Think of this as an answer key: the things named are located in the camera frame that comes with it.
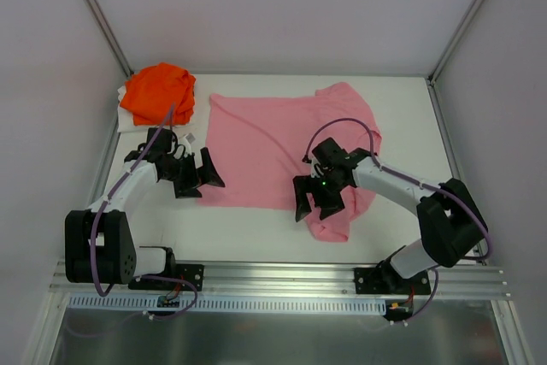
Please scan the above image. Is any right aluminium corner post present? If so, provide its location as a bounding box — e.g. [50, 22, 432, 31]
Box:
[429, 0, 514, 79]

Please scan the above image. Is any right aluminium side rail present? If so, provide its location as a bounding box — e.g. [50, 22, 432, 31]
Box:
[426, 79, 488, 265]

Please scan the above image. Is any white t shirt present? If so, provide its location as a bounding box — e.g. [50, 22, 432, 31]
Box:
[117, 85, 158, 133]

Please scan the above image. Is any pink t shirt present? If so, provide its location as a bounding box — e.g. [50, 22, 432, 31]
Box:
[195, 81, 382, 244]

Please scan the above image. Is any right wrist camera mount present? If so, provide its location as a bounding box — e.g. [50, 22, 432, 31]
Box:
[310, 158, 331, 178]

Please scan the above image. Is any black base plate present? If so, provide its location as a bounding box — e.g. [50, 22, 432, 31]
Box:
[353, 267, 432, 296]
[128, 262, 205, 292]

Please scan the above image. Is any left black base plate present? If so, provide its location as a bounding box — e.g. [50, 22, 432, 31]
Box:
[128, 262, 205, 292]

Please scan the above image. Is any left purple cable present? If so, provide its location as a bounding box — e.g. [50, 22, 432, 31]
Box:
[63, 102, 198, 338]

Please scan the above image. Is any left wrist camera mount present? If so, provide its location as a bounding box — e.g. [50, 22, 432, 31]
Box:
[177, 132, 195, 158]

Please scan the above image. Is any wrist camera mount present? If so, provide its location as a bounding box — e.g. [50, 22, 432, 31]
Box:
[177, 132, 195, 158]
[310, 158, 331, 178]

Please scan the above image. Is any left aluminium corner post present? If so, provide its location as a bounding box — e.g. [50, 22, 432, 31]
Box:
[84, 0, 133, 79]

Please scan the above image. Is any aluminium front rail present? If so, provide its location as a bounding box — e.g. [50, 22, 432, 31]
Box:
[49, 257, 512, 299]

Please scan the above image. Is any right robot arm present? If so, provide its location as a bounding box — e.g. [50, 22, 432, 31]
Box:
[293, 138, 488, 295]

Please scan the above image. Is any white slotted cable duct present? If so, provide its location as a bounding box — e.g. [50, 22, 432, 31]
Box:
[68, 293, 386, 316]

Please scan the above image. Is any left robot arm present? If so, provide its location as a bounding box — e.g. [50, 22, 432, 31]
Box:
[64, 127, 225, 297]

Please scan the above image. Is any aluminium corner post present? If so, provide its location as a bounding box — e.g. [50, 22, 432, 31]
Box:
[429, 0, 514, 79]
[84, 0, 133, 79]

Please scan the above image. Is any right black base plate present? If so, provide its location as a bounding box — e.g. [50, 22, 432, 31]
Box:
[353, 267, 432, 296]

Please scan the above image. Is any orange t shirt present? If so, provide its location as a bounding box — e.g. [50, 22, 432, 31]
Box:
[120, 62, 196, 126]

